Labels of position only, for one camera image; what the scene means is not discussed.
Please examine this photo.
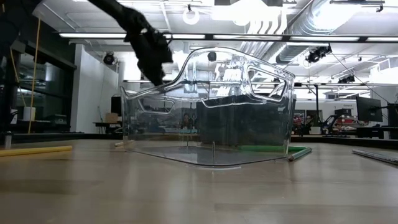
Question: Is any white ceiling ring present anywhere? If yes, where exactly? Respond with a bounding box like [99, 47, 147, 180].
[182, 6, 200, 26]

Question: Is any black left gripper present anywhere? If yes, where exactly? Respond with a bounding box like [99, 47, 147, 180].
[124, 27, 174, 87]

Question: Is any cardboard box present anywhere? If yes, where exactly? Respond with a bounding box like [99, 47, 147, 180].
[104, 112, 119, 124]

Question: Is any grey and navy pencil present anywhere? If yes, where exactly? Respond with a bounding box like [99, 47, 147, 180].
[351, 149, 398, 166]

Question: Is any black ceiling spotlight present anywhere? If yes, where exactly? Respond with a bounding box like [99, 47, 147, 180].
[102, 52, 116, 66]
[305, 45, 333, 64]

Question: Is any long ceiling light strip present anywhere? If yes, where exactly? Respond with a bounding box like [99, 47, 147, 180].
[58, 32, 398, 44]

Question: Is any clear plastic bin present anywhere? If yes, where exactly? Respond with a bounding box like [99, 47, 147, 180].
[120, 46, 296, 168]

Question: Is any yellow extension cable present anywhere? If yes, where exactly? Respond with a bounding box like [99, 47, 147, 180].
[9, 17, 42, 135]

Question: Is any white paper roll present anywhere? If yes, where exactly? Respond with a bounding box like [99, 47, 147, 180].
[23, 106, 36, 121]

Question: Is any silver ventilation duct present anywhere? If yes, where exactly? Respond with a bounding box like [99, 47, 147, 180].
[275, 0, 386, 65]

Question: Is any person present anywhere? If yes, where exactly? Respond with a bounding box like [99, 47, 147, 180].
[181, 113, 193, 129]

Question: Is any black computer monitor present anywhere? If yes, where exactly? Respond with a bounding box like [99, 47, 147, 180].
[356, 95, 384, 123]
[386, 103, 398, 128]
[111, 95, 123, 116]

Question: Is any yellow pencil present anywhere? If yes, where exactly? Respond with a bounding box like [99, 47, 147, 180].
[0, 145, 73, 157]

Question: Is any black aluminium table frame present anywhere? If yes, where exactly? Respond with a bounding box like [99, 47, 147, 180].
[0, 132, 398, 150]

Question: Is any light blue pencil with eraser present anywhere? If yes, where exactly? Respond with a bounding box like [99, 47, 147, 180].
[287, 147, 313, 162]

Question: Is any background desk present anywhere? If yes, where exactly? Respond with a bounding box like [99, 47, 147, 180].
[92, 121, 123, 135]

